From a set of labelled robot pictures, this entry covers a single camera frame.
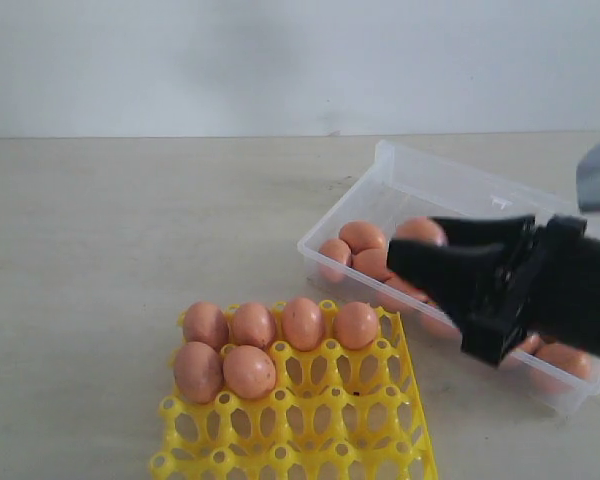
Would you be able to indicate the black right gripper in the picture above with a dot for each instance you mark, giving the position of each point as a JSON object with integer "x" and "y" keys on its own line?
{"x": 503, "y": 278}

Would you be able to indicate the brown egg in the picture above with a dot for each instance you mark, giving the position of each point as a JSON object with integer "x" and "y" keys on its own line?
{"x": 355, "y": 325}
{"x": 567, "y": 359}
{"x": 422, "y": 229}
{"x": 253, "y": 324}
{"x": 529, "y": 346}
{"x": 197, "y": 370}
{"x": 404, "y": 287}
{"x": 205, "y": 322}
{"x": 361, "y": 235}
{"x": 302, "y": 324}
{"x": 249, "y": 372}
{"x": 339, "y": 251}
{"x": 438, "y": 328}
{"x": 372, "y": 263}

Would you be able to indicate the clear plastic container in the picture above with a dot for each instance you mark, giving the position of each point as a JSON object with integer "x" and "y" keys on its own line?
{"x": 403, "y": 183}

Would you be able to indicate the yellow plastic egg tray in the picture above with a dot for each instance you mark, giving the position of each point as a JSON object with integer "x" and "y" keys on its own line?
{"x": 333, "y": 414}

